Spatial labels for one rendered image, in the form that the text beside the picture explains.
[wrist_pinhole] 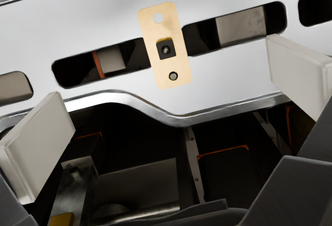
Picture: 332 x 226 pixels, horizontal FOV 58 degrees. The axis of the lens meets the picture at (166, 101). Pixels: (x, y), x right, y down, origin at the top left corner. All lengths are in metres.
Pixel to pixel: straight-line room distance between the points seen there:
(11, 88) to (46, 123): 0.20
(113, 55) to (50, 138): 0.29
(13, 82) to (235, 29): 0.24
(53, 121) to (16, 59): 0.17
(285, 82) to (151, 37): 0.17
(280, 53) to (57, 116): 0.13
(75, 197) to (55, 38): 0.17
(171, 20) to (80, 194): 0.21
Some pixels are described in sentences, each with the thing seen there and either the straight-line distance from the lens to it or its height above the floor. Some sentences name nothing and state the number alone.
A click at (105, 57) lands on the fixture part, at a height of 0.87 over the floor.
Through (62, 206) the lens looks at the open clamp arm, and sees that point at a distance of 0.35.
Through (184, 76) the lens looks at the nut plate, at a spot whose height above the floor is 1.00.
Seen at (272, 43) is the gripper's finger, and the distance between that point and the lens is 0.18.
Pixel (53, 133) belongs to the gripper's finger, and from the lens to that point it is 0.18.
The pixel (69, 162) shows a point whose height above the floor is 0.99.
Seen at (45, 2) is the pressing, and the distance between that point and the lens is 0.32.
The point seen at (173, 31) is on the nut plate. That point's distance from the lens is 0.30.
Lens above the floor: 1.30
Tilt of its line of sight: 69 degrees down
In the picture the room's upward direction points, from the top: 178 degrees clockwise
